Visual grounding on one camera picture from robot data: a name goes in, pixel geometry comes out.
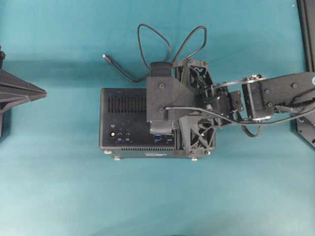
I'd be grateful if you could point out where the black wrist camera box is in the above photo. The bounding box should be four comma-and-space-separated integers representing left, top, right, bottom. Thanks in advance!
146, 77, 199, 121

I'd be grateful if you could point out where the black frame rail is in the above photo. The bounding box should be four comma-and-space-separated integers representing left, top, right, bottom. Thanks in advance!
297, 0, 315, 72

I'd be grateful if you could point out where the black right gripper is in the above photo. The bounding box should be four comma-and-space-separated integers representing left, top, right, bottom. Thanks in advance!
150, 59, 243, 155

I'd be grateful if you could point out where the black camera cable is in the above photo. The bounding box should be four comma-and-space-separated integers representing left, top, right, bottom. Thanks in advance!
163, 104, 315, 137

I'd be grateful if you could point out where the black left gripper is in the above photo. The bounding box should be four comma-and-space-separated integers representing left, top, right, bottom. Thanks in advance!
0, 50, 47, 137

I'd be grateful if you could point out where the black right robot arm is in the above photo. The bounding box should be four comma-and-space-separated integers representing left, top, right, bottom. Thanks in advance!
146, 59, 315, 160

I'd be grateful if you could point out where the black USB cable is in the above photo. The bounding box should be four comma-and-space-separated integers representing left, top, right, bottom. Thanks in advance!
102, 23, 208, 84

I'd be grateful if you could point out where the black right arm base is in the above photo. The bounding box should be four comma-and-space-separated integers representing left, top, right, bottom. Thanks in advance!
291, 113, 315, 148

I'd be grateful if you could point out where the black mini PC box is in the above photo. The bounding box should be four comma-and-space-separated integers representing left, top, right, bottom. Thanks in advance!
99, 88, 217, 162

